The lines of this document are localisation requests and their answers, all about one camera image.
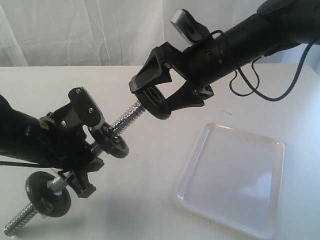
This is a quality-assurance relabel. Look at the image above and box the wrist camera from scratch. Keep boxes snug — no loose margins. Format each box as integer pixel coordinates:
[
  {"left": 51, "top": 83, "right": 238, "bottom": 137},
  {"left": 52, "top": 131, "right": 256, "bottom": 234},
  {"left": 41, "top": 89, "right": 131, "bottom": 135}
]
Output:
[
  {"left": 170, "top": 9, "right": 211, "bottom": 46},
  {"left": 49, "top": 86, "right": 105, "bottom": 131}
]

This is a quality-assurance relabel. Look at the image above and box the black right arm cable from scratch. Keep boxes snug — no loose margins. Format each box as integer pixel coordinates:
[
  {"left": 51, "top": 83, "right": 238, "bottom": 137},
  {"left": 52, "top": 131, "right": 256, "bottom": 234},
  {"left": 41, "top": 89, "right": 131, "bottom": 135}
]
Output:
[{"left": 228, "top": 41, "right": 320, "bottom": 102}]

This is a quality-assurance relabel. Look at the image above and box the chrome threaded dumbbell bar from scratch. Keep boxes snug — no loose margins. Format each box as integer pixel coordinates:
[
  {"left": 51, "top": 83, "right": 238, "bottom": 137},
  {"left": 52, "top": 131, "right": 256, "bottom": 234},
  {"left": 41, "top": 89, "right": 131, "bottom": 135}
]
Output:
[{"left": 3, "top": 101, "right": 145, "bottom": 237}]

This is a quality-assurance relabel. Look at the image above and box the white backdrop curtain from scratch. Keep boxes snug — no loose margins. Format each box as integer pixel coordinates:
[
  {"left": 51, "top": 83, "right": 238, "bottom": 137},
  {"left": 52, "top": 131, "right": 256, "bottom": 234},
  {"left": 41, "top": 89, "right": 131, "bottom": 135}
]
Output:
[{"left": 0, "top": 0, "right": 320, "bottom": 68}]

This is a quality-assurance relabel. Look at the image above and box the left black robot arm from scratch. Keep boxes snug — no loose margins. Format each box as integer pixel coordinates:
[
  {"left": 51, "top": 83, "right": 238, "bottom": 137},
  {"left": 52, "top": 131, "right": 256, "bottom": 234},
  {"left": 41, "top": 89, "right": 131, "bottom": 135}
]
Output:
[{"left": 0, "top": 97, "right": 104, "bottom": 198}]

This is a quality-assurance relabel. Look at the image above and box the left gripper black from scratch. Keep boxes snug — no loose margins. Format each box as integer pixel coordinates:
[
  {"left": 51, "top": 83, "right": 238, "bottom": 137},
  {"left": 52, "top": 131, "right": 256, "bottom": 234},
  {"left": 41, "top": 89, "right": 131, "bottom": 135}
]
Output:
[{"left": 24, "top": 112, "right": 105, "bottom": 200}]

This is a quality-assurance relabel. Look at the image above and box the black weight plate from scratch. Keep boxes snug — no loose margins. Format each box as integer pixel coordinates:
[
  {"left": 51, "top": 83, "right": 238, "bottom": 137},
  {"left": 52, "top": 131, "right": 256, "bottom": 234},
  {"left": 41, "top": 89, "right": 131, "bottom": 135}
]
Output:
[{"left": 135, "top": 86, "right": 171, "bottom": 120}]

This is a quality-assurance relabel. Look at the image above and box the white plastic tray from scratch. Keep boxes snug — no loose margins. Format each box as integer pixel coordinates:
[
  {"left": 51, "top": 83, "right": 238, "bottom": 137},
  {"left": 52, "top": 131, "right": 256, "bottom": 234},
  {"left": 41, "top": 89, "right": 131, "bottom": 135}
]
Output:
[{"left": 174, "top": 123, "right": 285, "bottom": 240}]

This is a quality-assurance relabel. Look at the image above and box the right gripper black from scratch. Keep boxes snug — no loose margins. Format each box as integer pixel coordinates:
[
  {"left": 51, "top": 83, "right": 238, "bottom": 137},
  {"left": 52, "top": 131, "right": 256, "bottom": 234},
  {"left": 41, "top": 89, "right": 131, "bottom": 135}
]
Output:
[{"left": 128, "top": 33, "right": 237, "bottom": 112}]

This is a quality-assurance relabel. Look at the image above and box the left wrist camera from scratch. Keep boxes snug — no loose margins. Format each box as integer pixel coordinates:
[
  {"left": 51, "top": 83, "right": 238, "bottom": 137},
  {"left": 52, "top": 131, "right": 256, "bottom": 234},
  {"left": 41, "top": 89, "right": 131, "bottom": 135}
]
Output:
[{"left": 49, "top": 86, "right": 105, "bottom": 131}]

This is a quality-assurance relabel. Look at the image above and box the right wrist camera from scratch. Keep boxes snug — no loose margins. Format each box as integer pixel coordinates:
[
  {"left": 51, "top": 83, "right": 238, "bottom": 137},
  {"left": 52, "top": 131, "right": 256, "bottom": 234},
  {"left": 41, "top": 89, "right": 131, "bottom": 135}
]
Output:
[{"left": 170, "top": 9, "right": 211, "bottom": 46}]

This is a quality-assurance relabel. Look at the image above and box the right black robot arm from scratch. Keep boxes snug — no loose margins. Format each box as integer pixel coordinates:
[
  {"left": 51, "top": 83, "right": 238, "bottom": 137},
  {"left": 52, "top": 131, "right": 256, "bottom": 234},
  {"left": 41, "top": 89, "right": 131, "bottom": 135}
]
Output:
[{"left": 128, "top": 0, "right": 320, "bottom": 120}]

